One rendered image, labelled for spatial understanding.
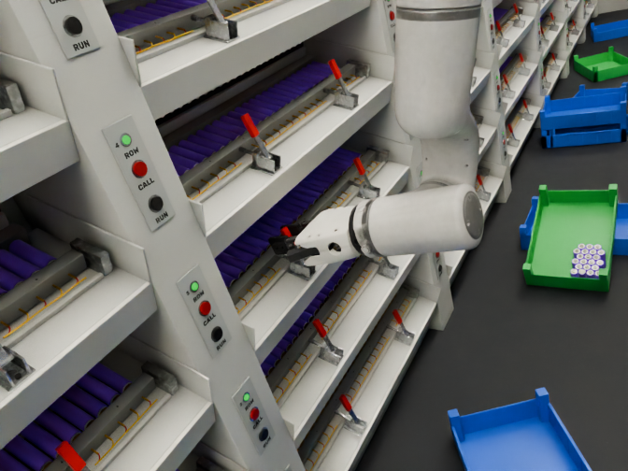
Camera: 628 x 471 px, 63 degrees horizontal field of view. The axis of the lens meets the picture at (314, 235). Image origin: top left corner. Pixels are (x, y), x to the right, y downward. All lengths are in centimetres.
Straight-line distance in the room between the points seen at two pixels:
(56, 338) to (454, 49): 50
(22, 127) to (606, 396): 115
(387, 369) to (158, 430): 64
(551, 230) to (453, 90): 110
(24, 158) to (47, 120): 5
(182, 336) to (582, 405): 87
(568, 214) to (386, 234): 106
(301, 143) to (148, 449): 50
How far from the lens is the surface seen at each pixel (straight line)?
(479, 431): 121
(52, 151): 56
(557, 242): 163
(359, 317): 106
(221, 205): 72
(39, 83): 56
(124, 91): 60
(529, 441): 119
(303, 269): 85
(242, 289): 82
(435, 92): 60
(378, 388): 118
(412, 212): 67
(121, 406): 71
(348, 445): 110
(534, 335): 141
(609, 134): 236
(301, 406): 92
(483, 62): 180
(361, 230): 71
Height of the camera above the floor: 94
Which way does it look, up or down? 27 degrees down
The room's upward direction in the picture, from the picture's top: 18 degrees counter-clockwise
